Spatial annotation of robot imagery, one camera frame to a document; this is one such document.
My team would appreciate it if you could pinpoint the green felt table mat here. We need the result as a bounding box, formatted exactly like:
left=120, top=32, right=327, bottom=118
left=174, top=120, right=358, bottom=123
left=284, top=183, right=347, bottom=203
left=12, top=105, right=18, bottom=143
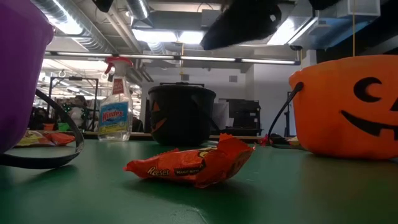
left=0, top=136, right=398, bottom=224

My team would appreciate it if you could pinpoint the purple plastic bucket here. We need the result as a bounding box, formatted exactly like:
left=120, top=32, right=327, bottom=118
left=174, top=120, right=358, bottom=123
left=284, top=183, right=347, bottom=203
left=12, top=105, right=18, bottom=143
left=0, top=0, right=85, bottom=170

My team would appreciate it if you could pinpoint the grey ceiling box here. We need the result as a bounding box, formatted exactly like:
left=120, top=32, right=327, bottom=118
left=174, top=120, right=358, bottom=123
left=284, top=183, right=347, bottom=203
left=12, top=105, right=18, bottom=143
left=200, top=8, right=222, bottom=29

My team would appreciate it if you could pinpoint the orange pumpkin face bucket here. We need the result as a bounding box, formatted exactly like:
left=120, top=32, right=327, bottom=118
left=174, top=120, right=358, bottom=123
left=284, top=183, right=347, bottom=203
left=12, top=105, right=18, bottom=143
left=267, top=55, right=398, bottom=161

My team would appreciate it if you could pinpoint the Windex spray bottle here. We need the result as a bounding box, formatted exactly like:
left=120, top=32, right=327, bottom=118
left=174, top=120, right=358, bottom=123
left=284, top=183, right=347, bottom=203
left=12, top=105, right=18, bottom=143
left=98, top=57, right=134, bottom=142

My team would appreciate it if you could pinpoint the thin yellow hanging rod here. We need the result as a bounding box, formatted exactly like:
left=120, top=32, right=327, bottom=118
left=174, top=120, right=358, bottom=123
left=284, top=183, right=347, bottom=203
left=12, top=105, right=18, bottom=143
left=351, top=12, right=356, bottom=59

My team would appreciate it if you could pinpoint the silver ribbed air duct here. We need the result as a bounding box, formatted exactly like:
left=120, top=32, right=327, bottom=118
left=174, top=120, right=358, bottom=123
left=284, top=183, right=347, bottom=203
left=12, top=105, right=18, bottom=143
left=30, top=0, right=109, bottom=53

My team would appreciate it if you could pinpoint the black cabinet box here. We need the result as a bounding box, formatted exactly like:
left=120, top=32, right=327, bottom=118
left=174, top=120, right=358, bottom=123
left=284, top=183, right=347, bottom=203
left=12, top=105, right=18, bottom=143
left=226, top=98, right=262, bottom=131

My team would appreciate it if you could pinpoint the person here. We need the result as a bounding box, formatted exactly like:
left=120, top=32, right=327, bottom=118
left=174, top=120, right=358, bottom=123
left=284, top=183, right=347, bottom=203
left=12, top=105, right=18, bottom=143
left=67, top=95, right=91, bottom=130

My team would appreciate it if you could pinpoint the large metal air duct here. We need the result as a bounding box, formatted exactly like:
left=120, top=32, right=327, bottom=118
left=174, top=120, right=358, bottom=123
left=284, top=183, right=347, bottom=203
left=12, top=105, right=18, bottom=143
left=287, top=0, right=382, bottom=51

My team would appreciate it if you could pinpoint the long linear ceiling lamp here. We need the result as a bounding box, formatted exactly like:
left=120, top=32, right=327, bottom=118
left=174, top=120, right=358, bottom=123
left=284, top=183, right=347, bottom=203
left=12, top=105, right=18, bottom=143
left=45, top=50, right=302, bottom=66

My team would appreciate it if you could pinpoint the black rectangular frame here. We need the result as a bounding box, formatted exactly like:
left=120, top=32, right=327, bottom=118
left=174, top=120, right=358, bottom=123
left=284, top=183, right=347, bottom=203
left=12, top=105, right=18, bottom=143
left=159, top=82, right=205, bottom=89

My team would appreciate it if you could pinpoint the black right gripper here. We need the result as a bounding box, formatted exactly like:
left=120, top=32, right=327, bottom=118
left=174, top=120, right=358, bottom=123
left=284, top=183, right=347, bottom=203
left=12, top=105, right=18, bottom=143
left=200, top=0, right=282, bottom=51

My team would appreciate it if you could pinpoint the black plastic bucket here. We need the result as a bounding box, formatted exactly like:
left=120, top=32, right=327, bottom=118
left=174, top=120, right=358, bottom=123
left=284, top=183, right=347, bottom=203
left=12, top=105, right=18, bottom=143
left=148, top=84, right=221, bottom=147

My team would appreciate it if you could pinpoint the orange Reese's candy pack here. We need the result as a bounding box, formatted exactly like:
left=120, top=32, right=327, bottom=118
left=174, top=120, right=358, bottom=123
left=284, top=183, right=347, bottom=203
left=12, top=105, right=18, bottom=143
left=123, top=133, right=256, bottom=189
left=43, top=131, right=76, bottom=146

